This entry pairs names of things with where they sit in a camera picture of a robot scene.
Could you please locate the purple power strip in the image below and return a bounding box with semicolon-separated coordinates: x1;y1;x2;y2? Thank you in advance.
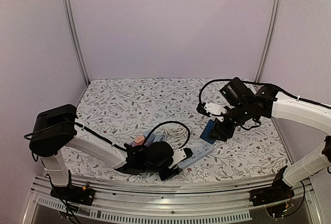
129;140;152;147

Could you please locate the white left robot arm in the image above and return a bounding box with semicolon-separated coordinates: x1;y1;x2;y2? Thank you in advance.
24;104;187;200

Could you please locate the light blue power strip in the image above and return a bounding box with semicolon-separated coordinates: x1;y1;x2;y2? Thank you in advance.
177;143;214;170

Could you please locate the aluminium frame post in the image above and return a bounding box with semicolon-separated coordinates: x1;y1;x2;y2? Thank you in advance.
63;0;91;86
254;0;281;83

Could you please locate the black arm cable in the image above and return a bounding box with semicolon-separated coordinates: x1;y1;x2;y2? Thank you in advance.
23;121;191;155
198;78;331;111

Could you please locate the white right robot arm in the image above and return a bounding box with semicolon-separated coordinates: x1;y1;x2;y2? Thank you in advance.
200;77;330;201

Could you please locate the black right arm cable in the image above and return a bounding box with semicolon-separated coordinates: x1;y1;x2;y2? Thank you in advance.
198;78;331;111

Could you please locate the floral patterned table mat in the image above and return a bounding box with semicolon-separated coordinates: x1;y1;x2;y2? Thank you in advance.
77;79;290;183

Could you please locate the left aluminium frame post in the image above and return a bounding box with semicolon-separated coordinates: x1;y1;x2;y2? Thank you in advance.
63;0;91;86

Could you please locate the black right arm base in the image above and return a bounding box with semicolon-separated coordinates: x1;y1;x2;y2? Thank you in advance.
249;166;295;206

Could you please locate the aluminium front table rail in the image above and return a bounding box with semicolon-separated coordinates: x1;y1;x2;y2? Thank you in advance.
22;172;324;224

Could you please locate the dark blue cube socket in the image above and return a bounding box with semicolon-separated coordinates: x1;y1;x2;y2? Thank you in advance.
200;120;216;145

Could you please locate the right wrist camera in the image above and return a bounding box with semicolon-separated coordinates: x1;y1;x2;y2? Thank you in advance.
197;102;227;122

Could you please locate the light blue charger plug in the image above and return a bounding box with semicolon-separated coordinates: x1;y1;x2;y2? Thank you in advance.
143;129;155;143

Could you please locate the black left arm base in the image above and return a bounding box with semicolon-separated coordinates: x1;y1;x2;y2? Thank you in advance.
50;182;96;206

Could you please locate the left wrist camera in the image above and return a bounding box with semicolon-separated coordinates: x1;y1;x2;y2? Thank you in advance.
168;148;193;169

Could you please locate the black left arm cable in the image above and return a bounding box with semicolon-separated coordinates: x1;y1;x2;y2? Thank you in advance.
23;121;191;155

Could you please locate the pink small charger plug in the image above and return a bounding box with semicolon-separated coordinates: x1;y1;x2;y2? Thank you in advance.
133;135;145;146

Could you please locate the cream coiled power cable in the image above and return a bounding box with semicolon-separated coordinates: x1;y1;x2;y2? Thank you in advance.
161;124;191;137

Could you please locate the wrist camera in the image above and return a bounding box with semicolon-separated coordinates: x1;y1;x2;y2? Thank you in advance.
168;148;193;169
197;102;227;122

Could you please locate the right aluminium frame post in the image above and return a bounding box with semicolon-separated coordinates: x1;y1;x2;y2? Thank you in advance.
254;0;281;83

